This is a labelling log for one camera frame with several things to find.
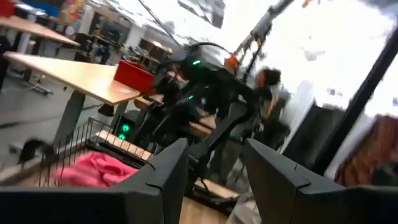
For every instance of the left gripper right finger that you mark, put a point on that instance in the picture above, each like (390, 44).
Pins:
(273, 186)

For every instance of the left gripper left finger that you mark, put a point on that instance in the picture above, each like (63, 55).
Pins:
(171, 174)

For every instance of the pink microfiber towel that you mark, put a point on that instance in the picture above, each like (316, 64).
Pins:
(93, 171)

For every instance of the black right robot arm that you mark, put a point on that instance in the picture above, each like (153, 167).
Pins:
(217, 90)

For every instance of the computer tower green lights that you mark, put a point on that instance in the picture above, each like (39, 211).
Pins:
(125, 128)

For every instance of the person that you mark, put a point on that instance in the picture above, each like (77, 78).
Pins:
(267, 84)

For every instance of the red storage bin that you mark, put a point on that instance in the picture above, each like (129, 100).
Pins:
(133, 76)

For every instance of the light wood top table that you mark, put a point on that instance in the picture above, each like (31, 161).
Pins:
(77, 74)

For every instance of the black metal rig frame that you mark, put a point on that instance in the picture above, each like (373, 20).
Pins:
(357, 102)

